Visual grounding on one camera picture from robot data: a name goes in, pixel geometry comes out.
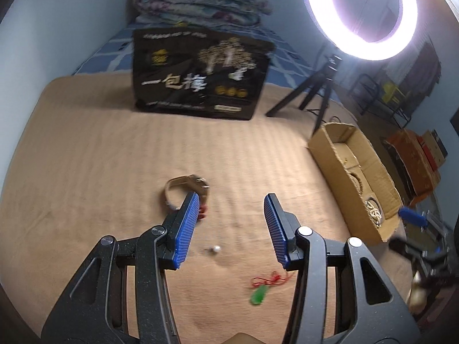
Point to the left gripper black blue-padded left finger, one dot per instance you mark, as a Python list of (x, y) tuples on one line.
[(119, 292)]

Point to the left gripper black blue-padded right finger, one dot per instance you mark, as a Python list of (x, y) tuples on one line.
[(342, 294)]

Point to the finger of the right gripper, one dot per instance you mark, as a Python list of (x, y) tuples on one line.
[(410, 216)]

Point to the red cord green pendant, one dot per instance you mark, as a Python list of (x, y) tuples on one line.
[(261, 285)]

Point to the gloved right hand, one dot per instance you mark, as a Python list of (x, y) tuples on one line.
[(417, 297)]

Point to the orange wooden stool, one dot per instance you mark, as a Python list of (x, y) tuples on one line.
[(408, 151)]

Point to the brown cardboard box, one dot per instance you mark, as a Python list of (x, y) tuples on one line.
[(359, 181)]

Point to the gold watch red band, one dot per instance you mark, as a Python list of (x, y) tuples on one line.
[(193, 183)]

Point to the black tripod stand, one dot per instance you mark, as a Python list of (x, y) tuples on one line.
[(321, 79)]

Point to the black plum snack bag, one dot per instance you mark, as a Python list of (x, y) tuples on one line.
[(198, 72)]

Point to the folded floral quilt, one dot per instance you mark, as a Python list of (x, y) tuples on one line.
[(210, 13)]

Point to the white ring light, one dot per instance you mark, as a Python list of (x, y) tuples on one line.
[(329, 22)]

